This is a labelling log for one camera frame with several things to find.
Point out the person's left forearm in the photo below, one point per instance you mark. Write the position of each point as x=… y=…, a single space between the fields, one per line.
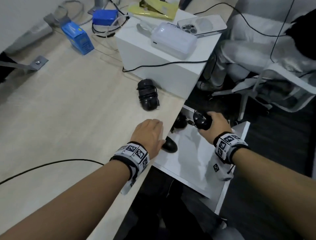
x=74 y=202

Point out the wristband with square markers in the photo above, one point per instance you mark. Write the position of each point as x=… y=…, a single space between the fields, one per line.
x=134 y=154
x=228 y=145

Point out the person's right hand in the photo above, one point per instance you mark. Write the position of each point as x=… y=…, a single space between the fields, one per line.
x=219 y=128

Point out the blue cardboard box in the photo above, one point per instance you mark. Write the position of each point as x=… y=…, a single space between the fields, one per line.
x=77 y=37

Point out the large white box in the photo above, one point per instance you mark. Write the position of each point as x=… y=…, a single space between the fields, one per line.
x=148 y=56

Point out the silver smartphone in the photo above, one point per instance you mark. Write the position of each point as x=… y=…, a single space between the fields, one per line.
x=202 y=24

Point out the person's right forearm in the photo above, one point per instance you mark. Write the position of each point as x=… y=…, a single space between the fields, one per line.
x=274 y=183

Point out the black computer mouse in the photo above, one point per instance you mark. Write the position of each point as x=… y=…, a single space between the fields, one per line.
x=202 y=121
x=170 y=145
x=180 y=121

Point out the right wristband with square markers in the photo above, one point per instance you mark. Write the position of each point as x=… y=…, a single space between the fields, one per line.
x=228 y=145

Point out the yellow plastic bag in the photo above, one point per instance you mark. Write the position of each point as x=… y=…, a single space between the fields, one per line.
x=158 y=8

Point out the person's left thumb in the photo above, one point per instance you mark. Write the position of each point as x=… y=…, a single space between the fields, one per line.
x=161 y=144

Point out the white office chair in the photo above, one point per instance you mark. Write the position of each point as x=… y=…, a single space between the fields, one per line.
x=284 y=84

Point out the metal desk bracket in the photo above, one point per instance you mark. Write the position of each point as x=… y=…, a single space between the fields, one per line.
x=37 y=63

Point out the person's right thumb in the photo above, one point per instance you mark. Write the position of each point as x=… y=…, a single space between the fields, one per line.
x=203 y=133

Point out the blue wrapped battery pack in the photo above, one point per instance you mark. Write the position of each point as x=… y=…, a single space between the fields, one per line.
x=105 y=16

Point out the person's left hand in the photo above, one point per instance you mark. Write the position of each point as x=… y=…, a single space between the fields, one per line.
x=145 y=136

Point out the left wristband with square markers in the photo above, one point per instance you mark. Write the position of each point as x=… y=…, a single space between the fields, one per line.
x=134 y=154

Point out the open white cardboard box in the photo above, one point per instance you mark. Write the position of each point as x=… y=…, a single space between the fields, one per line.
x=192 y=158

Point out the person's legs in dark trousers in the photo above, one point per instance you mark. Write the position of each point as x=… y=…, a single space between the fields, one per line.
x=163 y=210

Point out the grey metal clamp stand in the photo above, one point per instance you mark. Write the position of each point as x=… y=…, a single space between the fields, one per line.
x=55 y=17

